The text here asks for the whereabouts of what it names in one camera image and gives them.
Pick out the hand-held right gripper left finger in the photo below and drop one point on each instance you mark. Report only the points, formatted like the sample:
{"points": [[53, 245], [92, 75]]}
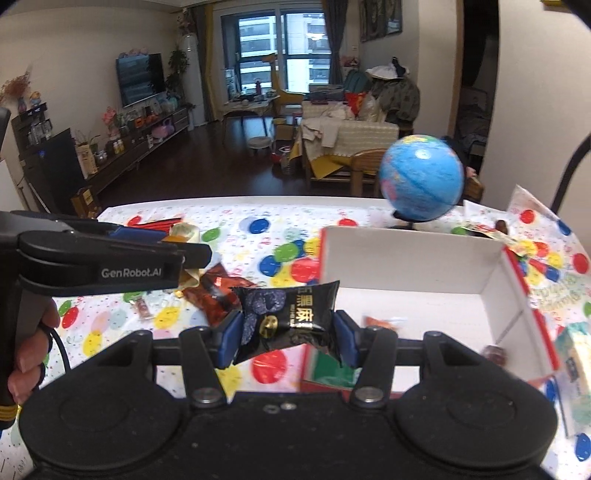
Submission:
{"points": [[227, 341]]}

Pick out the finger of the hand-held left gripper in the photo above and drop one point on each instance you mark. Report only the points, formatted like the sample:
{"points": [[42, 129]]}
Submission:
{"points": [[138, 249], [138, 233]]}

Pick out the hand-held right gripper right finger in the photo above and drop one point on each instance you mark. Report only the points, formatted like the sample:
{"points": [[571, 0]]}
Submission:
{"points": [[347, 339]]}

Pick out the red snack bag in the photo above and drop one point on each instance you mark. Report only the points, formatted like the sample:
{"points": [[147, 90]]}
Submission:
{"points": [[161, 223]]}

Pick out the orange red snack packet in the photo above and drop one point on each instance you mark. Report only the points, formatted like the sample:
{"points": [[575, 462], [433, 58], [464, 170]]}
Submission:
{"points": [[381, 321]]}

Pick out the green snack packet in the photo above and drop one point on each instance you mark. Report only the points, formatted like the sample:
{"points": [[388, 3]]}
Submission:
{"points": [[328, 374]]}

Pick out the dark brown snack packet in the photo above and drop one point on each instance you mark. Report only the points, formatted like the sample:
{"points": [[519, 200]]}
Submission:
{"points": [[212, 290]]}

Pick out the small clear candy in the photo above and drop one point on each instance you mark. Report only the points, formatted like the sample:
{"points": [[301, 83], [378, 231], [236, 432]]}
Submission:
{"points": [[144, 308]]}

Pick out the black snack packet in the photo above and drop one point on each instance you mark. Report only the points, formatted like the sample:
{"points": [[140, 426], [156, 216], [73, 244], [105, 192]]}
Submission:
{"points": [[286, 318]]}

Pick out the red cardboard box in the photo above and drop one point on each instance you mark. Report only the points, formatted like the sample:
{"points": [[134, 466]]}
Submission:
{"points": [[415, 277]]}

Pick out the gold brown candy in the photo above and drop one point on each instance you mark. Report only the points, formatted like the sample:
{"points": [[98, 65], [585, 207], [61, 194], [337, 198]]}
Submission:
{"points": [[494, 356]]}

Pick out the person's left hand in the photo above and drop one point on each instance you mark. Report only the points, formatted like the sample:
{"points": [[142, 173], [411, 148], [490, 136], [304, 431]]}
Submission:
{"points": [[27, 383]]}

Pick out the balloon print tablecloth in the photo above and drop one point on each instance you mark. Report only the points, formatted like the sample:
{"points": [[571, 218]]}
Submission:
{"points": [[115, 318]]}

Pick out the brown cardboard box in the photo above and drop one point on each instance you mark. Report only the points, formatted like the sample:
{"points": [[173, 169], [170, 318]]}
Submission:
{"points": [[85, 203]]}

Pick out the dark television cabinet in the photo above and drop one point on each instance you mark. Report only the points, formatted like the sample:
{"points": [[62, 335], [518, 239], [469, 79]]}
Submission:
{"points": [[134, 152]]}

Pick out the white paper bag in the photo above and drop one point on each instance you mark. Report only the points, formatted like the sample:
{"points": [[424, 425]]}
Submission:
{"points": [[87, 161]]}

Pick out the black cabinet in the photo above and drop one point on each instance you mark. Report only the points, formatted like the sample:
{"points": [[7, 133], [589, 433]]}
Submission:
{"points": [[53, 170]]}

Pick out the round stool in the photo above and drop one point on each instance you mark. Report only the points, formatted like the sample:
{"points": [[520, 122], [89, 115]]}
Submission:
{"points": [[259, 143]]}

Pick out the flat screen television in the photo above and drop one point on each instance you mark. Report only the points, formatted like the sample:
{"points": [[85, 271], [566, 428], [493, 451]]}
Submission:
{"points": [[141, 78]]}

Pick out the white tower air conditioner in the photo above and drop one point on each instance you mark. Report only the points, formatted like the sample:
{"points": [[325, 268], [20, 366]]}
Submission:
{"points": [[194, 83]]}

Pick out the tall green plant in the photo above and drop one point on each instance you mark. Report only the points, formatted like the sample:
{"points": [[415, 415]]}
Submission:
{"points": [[178, 69]]}

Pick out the wooden chair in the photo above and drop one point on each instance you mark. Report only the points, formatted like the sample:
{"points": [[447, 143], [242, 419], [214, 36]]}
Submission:
{"points": [[364, 168]]}

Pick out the red yellow snack wrapper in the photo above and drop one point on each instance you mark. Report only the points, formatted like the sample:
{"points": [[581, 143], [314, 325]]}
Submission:
{"points": [[480, 229]]}

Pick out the blue desk globe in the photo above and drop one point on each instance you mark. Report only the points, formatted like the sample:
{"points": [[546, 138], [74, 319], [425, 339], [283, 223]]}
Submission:
{"points": [[420, 177]]}

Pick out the grey yellow curtain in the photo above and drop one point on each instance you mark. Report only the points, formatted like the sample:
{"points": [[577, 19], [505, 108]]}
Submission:
{"points": [[207, 64]]}

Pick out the yellow giraffe chair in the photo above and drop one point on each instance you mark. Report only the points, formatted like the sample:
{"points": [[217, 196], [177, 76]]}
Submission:
{"points": [[288, 99]]}

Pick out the sofa with cream cover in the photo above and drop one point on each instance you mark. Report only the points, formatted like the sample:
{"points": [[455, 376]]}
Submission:
{"points": [[351, 134]]}

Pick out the large window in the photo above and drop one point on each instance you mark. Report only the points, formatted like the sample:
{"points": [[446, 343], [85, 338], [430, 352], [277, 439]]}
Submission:
{"points": [[277, 50]]}

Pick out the pale green tissue pack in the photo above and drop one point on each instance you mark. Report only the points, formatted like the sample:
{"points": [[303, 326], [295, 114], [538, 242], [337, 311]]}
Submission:
{"points": [[577, 369]]}

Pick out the pile of clothes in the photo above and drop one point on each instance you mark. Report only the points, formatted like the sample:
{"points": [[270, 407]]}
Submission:
{"points": [[397, 97]]}

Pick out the dark framed wall pictures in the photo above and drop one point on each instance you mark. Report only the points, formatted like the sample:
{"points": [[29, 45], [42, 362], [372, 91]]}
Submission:
{"points": [[381, 18]]}

